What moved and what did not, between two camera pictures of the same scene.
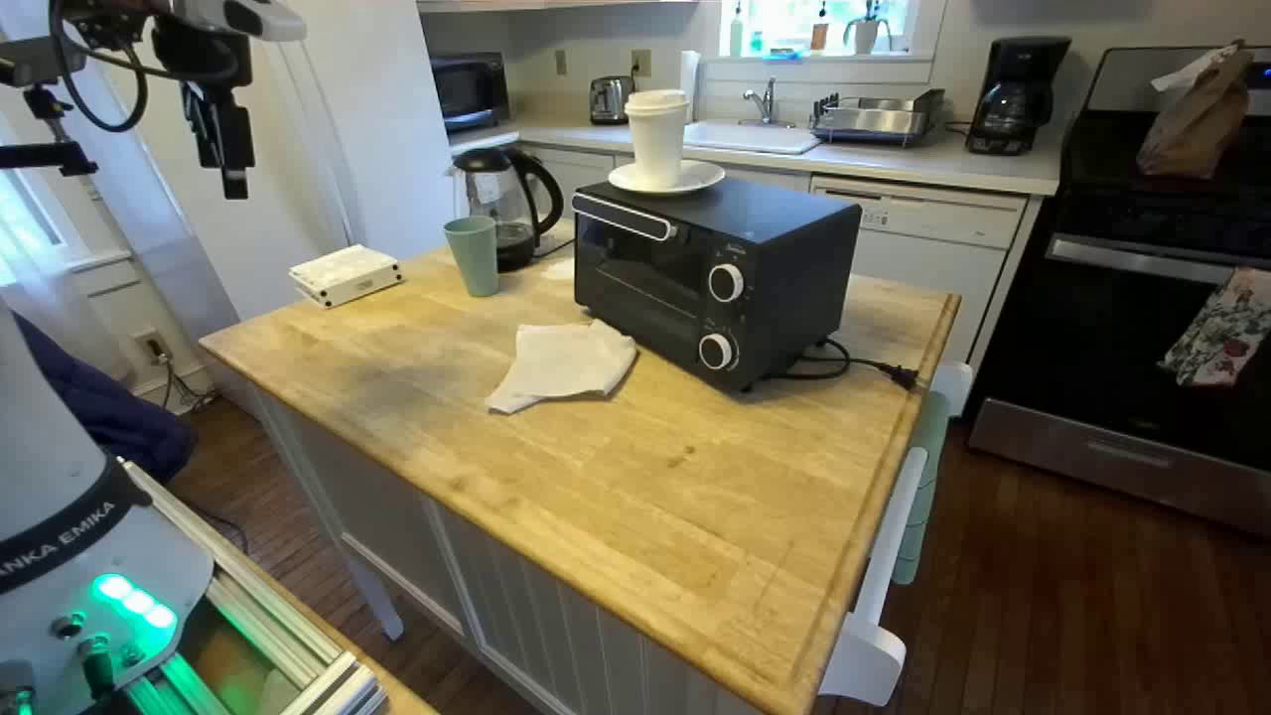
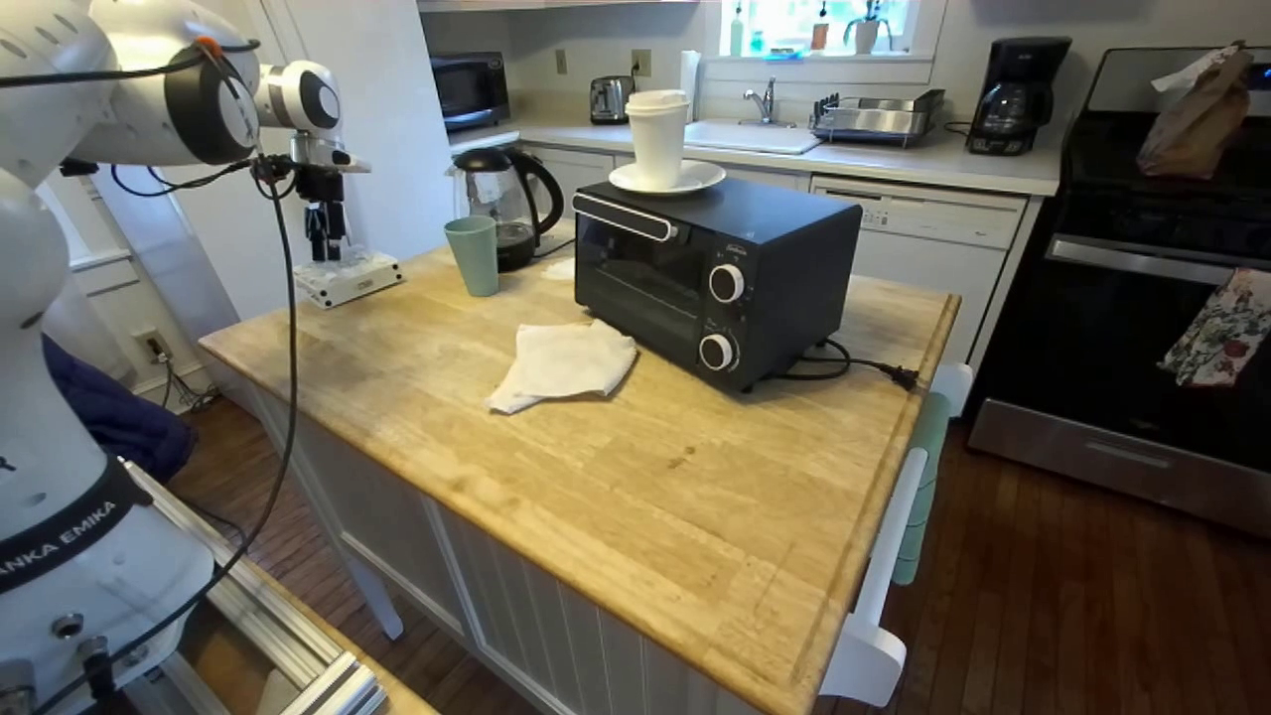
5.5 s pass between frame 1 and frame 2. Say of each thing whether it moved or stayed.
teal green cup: stayed
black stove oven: stayed
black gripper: moved
